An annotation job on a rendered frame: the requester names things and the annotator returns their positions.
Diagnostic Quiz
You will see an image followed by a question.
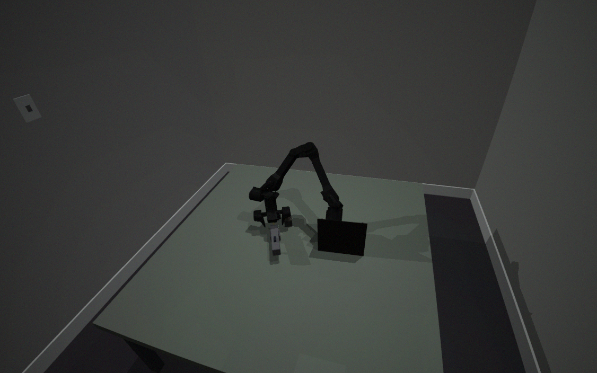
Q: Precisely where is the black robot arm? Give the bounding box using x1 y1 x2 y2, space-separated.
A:
249 142 344 223

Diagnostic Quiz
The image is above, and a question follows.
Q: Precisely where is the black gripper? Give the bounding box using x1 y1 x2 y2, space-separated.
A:
253 203 291 228

